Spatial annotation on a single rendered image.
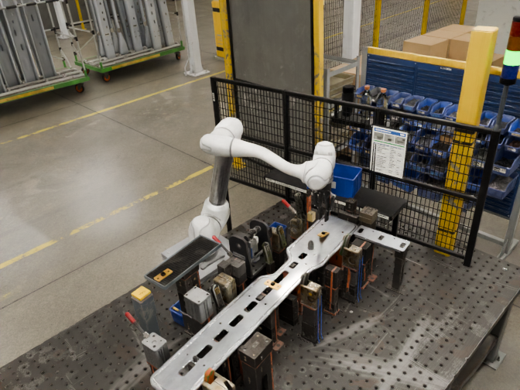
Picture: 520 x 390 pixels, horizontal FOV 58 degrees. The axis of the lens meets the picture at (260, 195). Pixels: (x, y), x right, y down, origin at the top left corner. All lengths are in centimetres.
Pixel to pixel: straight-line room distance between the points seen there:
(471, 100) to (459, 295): 103
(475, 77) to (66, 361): 242
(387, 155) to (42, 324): 274
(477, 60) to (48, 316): 333
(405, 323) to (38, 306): 278
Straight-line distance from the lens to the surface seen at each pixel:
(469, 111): 260
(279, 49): 442
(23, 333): 394
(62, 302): 406
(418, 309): 267
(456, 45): 648
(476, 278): 292
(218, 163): 265
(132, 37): 989
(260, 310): 215
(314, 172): 212
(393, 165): 282
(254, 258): 240
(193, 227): 272
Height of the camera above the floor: 252
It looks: 31 degrees down
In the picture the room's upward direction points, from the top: 4 degrees counter-clockwise
